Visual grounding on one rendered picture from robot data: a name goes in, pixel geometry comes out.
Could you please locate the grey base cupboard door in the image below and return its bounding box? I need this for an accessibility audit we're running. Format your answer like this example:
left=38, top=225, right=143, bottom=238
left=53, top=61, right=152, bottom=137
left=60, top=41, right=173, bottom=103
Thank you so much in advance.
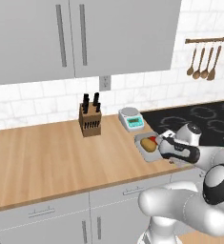
left=0, top=211, right=92, bottom=244
left=90, top=202, right=153, bottom=244

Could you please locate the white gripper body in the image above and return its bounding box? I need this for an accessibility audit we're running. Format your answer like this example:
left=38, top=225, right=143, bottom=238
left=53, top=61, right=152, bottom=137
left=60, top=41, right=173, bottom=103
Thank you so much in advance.
left=160, top=129, right=178, bottom=141

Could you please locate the grey drawer front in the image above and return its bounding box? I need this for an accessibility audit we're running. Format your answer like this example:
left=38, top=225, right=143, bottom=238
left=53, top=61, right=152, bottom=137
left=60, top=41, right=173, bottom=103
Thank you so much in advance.
left=170, top=165, right=213, bottom=193
left=89, top=173, right=173, bottom=210
left=0, top=192, right=92, bottom=234

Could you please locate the grey wall cupboard door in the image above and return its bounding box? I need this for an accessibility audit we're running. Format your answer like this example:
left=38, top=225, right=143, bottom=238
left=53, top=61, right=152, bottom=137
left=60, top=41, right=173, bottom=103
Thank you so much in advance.
left=0, top=0, right=75, bottom=87
left=68, top=0, right=183, bottom=79

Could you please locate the brown potato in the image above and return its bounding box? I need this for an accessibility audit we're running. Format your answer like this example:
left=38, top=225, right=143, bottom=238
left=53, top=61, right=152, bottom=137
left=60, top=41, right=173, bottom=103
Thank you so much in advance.
left=139, top=137, right=158, bottom=153

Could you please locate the grey wall socket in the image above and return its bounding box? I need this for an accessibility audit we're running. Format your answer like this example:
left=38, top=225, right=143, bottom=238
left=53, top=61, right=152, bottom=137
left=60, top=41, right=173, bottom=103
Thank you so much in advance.
left=99, top=74, right=112, bottom=92

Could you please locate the grey wall cupboard handle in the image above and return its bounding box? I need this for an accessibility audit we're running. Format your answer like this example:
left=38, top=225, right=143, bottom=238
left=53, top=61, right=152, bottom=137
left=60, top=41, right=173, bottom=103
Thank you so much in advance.
left=54, top=4, right=68, bottom=69
left=78, top=3, right=89, bottom=67

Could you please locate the wooden spatula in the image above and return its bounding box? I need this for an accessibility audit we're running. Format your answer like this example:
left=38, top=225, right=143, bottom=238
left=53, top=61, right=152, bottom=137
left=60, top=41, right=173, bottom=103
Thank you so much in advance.
left=206, top=45, right=223, bottom=82

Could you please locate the black hob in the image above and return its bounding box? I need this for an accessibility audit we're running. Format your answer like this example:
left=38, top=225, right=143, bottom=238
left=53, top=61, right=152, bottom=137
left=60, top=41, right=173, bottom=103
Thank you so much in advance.
left=140, top=98, right=224, bottom=148

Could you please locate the wooden knife block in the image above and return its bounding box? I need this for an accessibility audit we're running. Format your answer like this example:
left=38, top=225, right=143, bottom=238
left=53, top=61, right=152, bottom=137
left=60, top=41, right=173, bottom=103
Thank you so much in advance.
left=78, top=104, right=103, bottom=138

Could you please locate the white and teal kitchen scale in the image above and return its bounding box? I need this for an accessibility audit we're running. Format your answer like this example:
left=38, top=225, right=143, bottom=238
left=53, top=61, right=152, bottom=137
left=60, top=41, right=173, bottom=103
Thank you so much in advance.
left=117, top=107, right=146, bottom=133

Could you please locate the wooden spoon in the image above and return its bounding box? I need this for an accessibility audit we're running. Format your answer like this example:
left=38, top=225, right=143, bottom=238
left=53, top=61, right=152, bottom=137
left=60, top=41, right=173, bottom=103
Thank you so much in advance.
left=186, top=47, right=198, bottom=77
left=192, top=47, right=206, bottom=80
left=200, top=46, right=214, bottom=80

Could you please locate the grey vegetable container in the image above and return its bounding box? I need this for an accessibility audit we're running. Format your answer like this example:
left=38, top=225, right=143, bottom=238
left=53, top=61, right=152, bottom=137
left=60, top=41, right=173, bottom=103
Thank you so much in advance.
left=133, top=131, right=165, bottom=163

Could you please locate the silver base cupboard handle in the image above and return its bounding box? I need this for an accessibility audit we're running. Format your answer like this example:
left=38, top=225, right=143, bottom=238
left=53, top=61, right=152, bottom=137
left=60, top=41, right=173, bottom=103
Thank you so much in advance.
left=81, top=219, right=89, bottom=244
left=96, top=215, right=103, bottom=240

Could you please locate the wooden utensil rail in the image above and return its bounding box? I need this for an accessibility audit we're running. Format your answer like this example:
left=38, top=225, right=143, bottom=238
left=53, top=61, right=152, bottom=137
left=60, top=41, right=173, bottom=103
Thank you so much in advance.
left=184, top=36, right=224, bottom=45

